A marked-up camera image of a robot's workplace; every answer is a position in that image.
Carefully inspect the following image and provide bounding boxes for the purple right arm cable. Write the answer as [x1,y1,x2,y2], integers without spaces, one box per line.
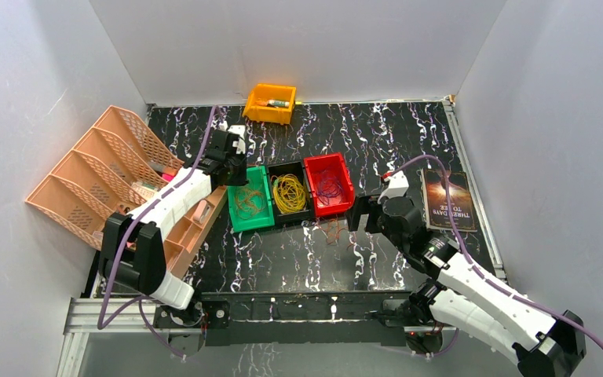
[382,154,603,377]

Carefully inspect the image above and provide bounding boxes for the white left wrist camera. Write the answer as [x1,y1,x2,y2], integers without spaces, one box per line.
[218,124,247,155]

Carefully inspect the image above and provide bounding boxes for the pink plastic file organizer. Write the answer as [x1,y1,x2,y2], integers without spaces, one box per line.
[25,105,228,282]

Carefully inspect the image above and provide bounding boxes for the black plastic bin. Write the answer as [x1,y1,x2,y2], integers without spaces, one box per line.
[266,160,315,225]

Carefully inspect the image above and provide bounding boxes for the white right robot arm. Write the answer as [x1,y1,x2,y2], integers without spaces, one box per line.
[345,196,587,376]

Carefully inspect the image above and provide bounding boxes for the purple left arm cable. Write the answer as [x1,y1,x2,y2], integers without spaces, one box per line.
[97,105,227,360]

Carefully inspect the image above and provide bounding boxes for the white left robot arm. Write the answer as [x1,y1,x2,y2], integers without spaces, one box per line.
[99,125,247,327]

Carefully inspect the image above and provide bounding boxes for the orange cable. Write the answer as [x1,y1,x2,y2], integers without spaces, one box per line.
[233,185,349,246]

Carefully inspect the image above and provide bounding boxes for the dark book three days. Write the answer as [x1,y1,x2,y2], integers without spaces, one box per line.
[422,168,478,232]

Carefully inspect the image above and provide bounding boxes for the green battery in bin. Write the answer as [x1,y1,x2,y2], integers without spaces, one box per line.
[265,99,290,108]

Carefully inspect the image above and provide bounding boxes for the yellow plastic bin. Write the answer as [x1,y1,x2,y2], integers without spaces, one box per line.
[242,83,297,125]

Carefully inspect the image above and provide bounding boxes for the green plastic bin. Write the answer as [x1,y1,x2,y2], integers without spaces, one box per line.
[227,166,275,232]

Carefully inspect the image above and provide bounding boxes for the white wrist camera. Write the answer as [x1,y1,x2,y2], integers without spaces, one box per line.
[377,171,409,204]
[218,124,247,155]

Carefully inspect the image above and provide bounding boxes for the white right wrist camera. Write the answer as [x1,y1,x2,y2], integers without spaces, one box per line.
[377,171,409,204]

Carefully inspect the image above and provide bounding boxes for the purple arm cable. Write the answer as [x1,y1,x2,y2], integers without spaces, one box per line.
[97,105,227,360]
[382,154,603,377]

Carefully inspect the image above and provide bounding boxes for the red plastic bin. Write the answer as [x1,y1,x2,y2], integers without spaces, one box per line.
[303,152,355,218]

